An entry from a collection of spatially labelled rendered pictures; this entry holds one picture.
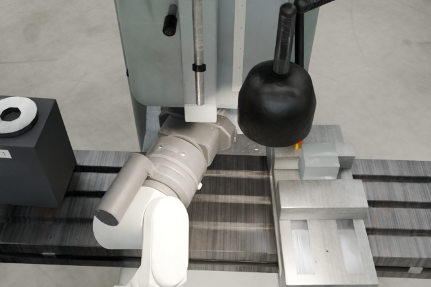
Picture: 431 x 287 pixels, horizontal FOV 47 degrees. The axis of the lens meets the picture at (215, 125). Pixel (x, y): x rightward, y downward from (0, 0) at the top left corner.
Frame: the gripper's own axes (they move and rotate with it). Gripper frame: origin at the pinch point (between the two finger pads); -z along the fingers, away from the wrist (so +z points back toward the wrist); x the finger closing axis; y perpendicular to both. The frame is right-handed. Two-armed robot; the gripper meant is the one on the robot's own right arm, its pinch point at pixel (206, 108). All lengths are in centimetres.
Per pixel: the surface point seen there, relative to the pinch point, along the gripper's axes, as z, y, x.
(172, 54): 9.9, -18.1, 0.5
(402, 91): -163, 122, -46
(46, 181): 12.7, 16.5, 26.5
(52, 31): -142, 122, 157
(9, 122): 10.3, 5.5, 32.5
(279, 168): -6.6, 17.8, -12.1
